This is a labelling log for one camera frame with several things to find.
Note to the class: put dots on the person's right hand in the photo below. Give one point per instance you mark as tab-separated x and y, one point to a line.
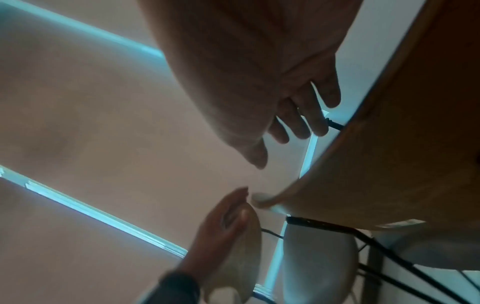
232	59

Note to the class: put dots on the person's left hand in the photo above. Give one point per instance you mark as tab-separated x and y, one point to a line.
212	234

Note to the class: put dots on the beige round plate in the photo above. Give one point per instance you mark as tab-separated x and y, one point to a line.
243	261

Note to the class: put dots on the person's left forearm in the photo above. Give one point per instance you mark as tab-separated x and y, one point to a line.
172	289

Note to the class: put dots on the white chair seat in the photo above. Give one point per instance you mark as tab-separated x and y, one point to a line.
438	249
318	261

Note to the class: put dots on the round wooden table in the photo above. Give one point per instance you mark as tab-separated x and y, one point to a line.
405	133

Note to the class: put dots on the white sticker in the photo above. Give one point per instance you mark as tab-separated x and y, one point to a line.
402	223

